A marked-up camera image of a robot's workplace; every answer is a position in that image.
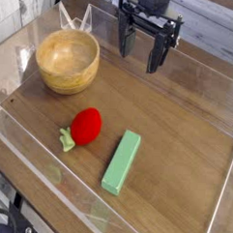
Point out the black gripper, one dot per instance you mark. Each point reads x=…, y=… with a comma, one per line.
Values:
x=158, y=9

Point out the red plush strawberry toy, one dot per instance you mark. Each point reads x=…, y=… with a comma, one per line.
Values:
x=85, y=127

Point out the wooden bowl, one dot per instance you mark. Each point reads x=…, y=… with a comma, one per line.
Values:
x=68, y=60

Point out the green rectangular block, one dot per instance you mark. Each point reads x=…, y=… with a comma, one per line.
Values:
x=114, y=176

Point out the black table clamp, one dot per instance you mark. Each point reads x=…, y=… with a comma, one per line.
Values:
x=19, y=223

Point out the clear acrylic tray wall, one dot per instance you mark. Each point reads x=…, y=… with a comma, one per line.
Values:
x=181, y=178

